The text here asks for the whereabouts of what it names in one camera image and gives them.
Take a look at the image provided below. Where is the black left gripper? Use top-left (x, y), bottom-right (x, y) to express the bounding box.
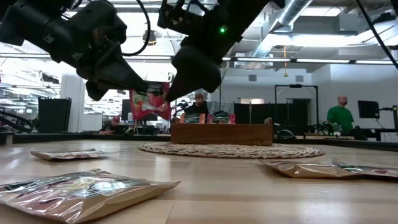
top-left (46, 0), bottom-right (149, 102)

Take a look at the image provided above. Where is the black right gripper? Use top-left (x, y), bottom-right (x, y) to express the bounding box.
top-left (165, 18), bottom-right (243, 103)

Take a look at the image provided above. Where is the red tea packet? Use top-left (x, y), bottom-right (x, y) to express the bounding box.
top-left (207, 113), bottom-right (236, 125)
top-left (129, 81), bottom-right (172, 121)

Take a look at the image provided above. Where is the orange tea packet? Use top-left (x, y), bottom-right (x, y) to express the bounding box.
top-left (179, 112), bottom-right (206, 124)

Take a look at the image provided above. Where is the beige tea packet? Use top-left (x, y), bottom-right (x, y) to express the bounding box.
top-left (30, 148), bottom-right (121, 162)
top-left (0, 169), bottom-right (182, 224)
top-left (334, 160), bottom-right (398, 179)
top-left (257, 159), bottom-right (358, 180)

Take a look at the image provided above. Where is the wooden tea organizer box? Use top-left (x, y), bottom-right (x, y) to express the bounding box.
top-left (170, 117), bottom-right (274, 146)

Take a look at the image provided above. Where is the large black computer monitor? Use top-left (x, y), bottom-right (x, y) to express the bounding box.
top-left (121, 98), bottom-right (159, 122)

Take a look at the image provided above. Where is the person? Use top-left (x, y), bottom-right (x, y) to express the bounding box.
top-left (98, 115), bottom-right (124, 135)
top-left (326, 95), bottom-right (355, 133)
top-left (183, 92), bottom-right (210, 115)

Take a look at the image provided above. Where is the white building column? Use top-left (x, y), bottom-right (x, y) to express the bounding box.
top-left (60, 73), bottom-right (86, 133)

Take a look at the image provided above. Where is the black partition screen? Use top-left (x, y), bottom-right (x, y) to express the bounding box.
top-left (233, 102), bottom-right (312, 124)

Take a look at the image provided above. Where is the black tall cabinet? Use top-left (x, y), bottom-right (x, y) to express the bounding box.
top-left (37, 96), bottom-right (72, 134)

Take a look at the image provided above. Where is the round woven placemat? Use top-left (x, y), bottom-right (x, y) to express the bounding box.
top-left (137, 142), bottom-right (326, 160)

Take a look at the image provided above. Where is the grey bin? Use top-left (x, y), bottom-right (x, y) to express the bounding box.
top-left (0, 130), bottom-right (16, 146)

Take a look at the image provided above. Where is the small black monitor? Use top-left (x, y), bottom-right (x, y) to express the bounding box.
top-left (357, 100), bottom-right (381, 119)

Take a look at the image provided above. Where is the black desk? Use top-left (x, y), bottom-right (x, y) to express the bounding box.
top-left (348, 126), bottom-right (398, 142)

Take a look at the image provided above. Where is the black gantry frame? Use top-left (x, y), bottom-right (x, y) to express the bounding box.
top-left (217, 83), bottom-right (223, 114)
top-left (274, 83), bottom-right (319, 125)

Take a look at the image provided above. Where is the black ceiling cable reel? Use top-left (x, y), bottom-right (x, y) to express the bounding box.
top-left (142, 29), bottom-right (158, 47)

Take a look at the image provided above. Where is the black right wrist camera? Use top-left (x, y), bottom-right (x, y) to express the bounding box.
top-left (157, 0), bottom-right (206, 35)

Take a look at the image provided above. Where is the long ceiling light rail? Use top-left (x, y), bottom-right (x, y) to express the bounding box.
top-left (0, 53), bottom-right (398, 65)

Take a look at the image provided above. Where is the black table frame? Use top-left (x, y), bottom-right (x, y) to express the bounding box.
top-left (0, 132), bottom-right (398, 152)

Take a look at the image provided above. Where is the yellow hanging cord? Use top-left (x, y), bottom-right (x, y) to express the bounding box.
top-left (282, 45), bottom-right (289, 78)

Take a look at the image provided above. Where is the silver ribbed ventilation duct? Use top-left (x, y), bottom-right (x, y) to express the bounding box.
top-left (248, 0), bottom-right (313, 58)

